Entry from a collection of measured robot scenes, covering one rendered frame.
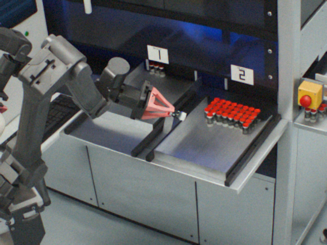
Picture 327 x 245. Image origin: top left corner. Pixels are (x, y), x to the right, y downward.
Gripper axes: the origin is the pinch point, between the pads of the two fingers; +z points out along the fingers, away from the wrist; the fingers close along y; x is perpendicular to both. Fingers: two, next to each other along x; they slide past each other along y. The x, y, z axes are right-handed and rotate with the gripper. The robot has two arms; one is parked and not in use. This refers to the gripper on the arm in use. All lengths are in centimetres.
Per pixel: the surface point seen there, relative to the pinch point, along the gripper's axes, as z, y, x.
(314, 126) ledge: 55, -23, 33
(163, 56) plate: 0, -41, 54
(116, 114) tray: -9, -49, 29
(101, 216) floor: 7, -152, 42
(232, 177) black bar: 28.0, -23.8, 2.5
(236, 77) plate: 25, -27, 45
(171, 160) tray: 10.6, -34.9, 8.8
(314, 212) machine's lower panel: 93, -94, 46
